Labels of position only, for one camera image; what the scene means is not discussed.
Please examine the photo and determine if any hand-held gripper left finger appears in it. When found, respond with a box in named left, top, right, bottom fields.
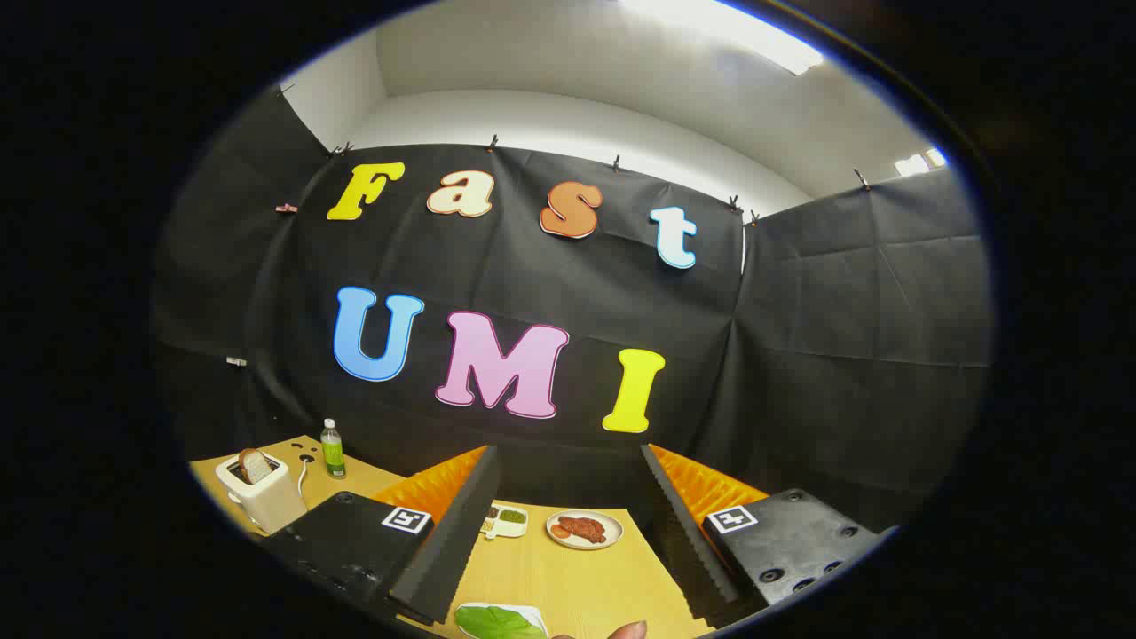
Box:
left=266, top=444, right=503, bottom=627

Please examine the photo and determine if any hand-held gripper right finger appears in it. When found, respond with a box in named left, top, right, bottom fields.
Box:
left=641, top=443, right=899, bottom=622

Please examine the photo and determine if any white divided bean dish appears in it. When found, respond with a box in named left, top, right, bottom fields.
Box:
left=479, top=504, right=530, bottom=540

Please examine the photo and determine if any pale green round plate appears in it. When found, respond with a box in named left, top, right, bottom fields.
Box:
left=454, top=602, right=550, bottom=639

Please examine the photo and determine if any white oval plate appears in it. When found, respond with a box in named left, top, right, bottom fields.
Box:
left=546, top=509, right=624, bottom=551

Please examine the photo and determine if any green lettuce leaf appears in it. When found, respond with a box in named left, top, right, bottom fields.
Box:
left=457, top=606, right=545, bottom=639

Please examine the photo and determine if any green label drink bottle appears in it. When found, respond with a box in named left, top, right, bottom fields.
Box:
left=320, top=419, right=347, bottom=480

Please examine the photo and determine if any white toaster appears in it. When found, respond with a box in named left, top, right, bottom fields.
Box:
left=216, top=450, right=308, bottom=534

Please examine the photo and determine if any black backdrop cloth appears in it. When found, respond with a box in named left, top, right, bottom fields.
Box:
left=151, top=87, right=993, bottom=535

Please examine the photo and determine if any ceiling light panel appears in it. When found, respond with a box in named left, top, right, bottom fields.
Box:
left=619, top=0, right=826, bottom=77

